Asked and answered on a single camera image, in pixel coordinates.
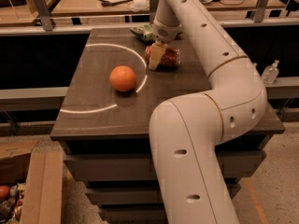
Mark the green chip bag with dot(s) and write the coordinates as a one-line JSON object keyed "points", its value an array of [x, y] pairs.
{"points": [[144, 32]]}

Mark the grey metal post middle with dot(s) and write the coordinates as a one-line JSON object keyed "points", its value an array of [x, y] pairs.
{"points": [[152, 9]]}

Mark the grey metal post right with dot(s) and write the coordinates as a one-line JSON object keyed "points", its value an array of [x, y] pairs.
{"points": [[259, 11]]}

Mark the clear sanitizer bottle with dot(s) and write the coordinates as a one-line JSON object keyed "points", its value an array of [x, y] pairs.
{"points": [[270, 73]]}

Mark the grey metal post left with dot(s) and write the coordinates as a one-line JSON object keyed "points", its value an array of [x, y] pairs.
{"points": [[44, 15]]}

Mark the red coke can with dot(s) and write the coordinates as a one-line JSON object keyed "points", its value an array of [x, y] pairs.
{"points": [[171, 57]]}

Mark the grey metal post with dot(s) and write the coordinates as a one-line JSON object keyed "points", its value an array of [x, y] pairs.
{"points": [[152, 9], [259, 11], [44, 15]]}

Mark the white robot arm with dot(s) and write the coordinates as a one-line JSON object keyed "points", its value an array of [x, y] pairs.
{"points": [[184, 130]]}

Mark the cardboard box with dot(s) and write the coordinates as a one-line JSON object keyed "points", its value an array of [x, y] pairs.
{"points": [[42, 174]]}

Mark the grey drawer cabinet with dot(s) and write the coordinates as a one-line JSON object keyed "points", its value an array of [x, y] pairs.
{"points": [[105, 133]]}

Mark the orange fruit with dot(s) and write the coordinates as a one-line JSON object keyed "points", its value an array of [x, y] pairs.
{"points": [[122, 78]]}

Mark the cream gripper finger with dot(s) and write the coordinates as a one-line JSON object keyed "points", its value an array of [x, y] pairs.
{"points": [[157, 51]]}

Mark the white face mask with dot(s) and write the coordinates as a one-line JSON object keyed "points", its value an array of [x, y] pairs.
{"points": [[138, 5]]}

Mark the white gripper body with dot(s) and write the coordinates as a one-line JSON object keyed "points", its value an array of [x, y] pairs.
{"points": [[165, 33]]}

